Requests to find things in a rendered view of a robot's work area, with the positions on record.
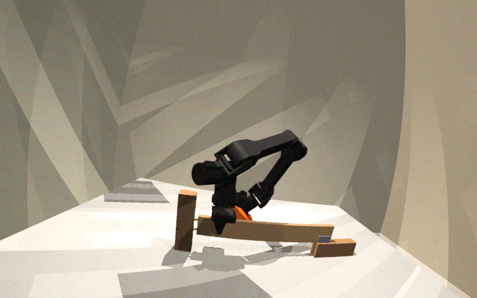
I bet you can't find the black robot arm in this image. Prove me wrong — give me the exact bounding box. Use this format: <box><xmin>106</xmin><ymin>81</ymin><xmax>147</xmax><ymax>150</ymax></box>
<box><xmin>192</xmin><ymin>130</ymin><xmax>307</xmax><ymax>216</ymax></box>

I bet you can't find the long wooden rail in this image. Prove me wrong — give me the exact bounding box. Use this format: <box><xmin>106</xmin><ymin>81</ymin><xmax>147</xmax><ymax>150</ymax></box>
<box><xmin>196</xmin><ymin>214</ymin><xmax>334</xmax><ymax>243</ymax></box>

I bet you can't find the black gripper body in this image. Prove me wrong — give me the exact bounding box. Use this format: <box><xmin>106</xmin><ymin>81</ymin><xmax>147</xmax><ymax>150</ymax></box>
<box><xmin>211</xmin><ymin>184</ymin><xmax>237</xmax><ymax>224</ymax></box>

